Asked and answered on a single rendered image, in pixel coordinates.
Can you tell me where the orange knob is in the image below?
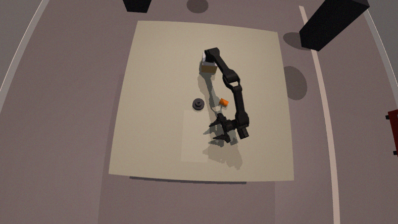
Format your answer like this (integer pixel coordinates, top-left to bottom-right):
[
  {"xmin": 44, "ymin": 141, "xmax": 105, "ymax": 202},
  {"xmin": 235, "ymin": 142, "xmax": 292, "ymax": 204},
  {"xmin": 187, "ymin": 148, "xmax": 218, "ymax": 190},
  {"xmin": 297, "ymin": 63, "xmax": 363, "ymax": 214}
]
[{"xmin": 219, "ymin": 98, "xmax": 229, "ymax": 106}]

